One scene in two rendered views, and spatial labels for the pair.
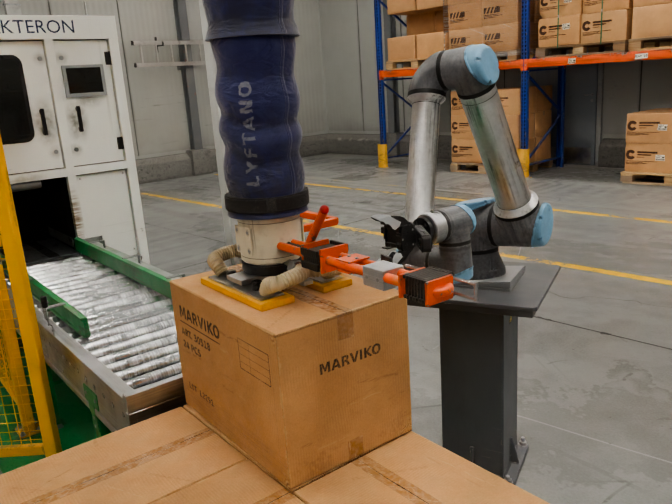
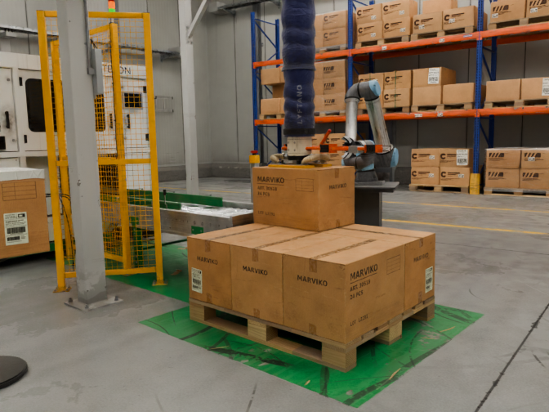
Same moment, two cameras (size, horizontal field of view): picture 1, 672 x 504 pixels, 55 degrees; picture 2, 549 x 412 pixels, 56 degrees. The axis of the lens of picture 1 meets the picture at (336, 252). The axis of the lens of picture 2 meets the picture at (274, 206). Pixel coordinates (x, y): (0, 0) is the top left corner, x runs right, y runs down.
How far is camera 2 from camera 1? 2.06 m
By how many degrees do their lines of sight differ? 13
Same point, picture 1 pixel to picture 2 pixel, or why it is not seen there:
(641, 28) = (417, 99)
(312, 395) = (327, 196)
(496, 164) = (378, 128)
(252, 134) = (301, 104)
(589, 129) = not seen: hidden behind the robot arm
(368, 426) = (341, 216)
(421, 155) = (351, 122)
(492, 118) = (377, 109)
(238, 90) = (296, 87)
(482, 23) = (323, 92)
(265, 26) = (308, 65)
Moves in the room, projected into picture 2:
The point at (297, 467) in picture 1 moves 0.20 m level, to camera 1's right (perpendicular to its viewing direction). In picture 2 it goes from (321, 223) to (350, 221)
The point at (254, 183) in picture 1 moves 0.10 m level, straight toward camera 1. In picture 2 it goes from (300, 123) to (305, 122)
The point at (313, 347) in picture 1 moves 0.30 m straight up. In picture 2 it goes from (328, 177) to (328, 131)
